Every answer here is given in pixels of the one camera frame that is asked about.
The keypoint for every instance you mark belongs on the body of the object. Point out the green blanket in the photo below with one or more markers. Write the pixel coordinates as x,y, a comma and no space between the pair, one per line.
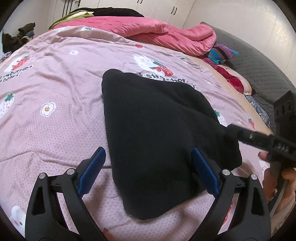
73,16

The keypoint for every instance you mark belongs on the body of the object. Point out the dark clothes pile on floor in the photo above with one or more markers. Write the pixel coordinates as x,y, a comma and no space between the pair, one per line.
24,35

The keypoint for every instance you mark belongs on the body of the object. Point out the beige bed sheet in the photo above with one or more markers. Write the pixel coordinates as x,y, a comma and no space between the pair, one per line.
223,97

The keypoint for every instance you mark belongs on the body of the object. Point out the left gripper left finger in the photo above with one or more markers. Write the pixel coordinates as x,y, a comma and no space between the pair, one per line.
88,171

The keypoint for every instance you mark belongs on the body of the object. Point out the black garment with white lettering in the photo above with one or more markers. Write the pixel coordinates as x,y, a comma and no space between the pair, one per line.
152,126

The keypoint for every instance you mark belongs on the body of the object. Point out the grey quilted headboard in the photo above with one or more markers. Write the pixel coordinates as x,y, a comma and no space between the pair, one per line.
267,81

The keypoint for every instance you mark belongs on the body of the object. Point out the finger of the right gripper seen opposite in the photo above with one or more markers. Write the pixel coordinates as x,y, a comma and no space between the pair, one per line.
276,145

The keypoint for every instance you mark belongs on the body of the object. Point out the striped colourful pillow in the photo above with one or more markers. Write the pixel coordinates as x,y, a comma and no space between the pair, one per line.
220,54

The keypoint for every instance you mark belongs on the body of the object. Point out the red and beige pillow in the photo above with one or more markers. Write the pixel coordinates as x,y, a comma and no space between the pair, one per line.
233,78

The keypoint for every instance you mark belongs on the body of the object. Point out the white wardrobe with black handles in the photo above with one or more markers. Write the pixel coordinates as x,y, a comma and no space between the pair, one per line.
172,12

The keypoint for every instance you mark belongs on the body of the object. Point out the dark floral pillow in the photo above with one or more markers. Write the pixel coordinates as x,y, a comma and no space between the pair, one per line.
260,111

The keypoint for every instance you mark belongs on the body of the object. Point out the pink quilted comforter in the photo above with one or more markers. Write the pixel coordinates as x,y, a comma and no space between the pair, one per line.
195,41

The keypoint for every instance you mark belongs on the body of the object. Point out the pink strawberry print bedsheet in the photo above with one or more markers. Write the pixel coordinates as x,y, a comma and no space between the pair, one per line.
52,118

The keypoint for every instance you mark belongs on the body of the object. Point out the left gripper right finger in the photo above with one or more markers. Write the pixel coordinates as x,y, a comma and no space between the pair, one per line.
209,178

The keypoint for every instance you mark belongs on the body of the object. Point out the black clothing pile on bed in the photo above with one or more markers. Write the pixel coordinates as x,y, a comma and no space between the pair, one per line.
110,11

